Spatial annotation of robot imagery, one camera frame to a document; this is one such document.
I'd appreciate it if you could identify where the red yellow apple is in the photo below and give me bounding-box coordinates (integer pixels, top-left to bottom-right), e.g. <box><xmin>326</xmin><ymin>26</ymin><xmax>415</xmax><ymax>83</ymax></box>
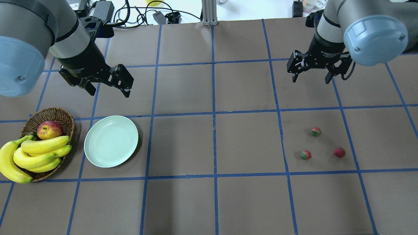
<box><xmin>36</xmin><ymin>120</ymin><xmax>64</xmax><ymax>140</ymax></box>

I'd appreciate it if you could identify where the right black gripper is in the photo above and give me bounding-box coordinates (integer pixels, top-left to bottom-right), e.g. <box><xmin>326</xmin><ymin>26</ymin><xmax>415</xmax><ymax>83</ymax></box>
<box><xmin>287</xmin><ymin>50</ymin><xmax>353</xmax><ymax>84</ymax></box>

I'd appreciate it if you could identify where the black power adapter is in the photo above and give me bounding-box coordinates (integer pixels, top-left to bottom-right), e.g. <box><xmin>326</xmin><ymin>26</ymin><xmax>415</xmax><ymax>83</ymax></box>
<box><xmin>90</xmin><ymin>0</ymin><xmax>114</xmax><ymax>22</ymax></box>

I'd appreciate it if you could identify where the red strawberry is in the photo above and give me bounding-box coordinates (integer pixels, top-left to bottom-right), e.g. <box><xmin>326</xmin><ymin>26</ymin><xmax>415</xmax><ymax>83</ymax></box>
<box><xmin>333</xmin><ymin>148</ymin><xmax>346</xmax><ymax>158</ymax></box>
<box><xmin>300</xmin><ymin>150</ymin><xmax>312</xmax><ymax>160</ymax></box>
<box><xmin>311</xmin><ymin>127</ymin><xmax>322</xmax><ymax>137</ymax></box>

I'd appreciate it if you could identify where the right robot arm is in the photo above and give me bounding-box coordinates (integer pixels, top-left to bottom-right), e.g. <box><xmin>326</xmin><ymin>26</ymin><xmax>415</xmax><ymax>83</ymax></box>
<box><xmin>286</xmin><ymin>0</ymin><xmax>418</xmax><ymax>84</ymax></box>

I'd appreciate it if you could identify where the light green plate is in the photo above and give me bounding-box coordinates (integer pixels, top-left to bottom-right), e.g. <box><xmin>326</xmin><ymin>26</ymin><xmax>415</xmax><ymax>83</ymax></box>
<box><xmin>84</xmin><ymin>116</ymin><xmax>139</xmax><ymax>168</ymax></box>

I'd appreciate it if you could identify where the aluminium frame post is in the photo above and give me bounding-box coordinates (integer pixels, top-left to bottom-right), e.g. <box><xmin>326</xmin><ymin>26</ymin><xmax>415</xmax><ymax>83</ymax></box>
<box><xmin>201</xmin><ymin>0</ymin><xmax>218</xmax><ymax>26</ymax></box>

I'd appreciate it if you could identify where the brown wicker basket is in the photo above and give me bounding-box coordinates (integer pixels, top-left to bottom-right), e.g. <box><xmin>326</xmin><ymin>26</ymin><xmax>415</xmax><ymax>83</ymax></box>
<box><xmin>18</xmin><ymin>107</ymin><xmax>75</xmax><ymax>182</ymax></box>

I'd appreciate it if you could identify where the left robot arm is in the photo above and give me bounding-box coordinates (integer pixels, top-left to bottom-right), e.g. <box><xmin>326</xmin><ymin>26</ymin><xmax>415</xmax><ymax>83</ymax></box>
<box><xmin>0</xmin><ymin>0</ymin><xmax>134</xmax><ymax>98</ymax></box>

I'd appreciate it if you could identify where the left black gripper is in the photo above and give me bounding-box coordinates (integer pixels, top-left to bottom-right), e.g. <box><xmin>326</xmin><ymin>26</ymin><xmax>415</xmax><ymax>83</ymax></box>
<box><xmin>59</xmin><ymin>60</ymin><xmax>134</xmax><ymax>98</ymax></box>

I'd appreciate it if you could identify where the yellow banana bunch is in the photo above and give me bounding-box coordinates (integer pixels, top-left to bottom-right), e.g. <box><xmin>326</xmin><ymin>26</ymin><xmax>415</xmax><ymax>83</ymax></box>
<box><xmin>0</xmin><ymin>135</ymin><xmax>72</xmax><ymax>183</ymax></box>

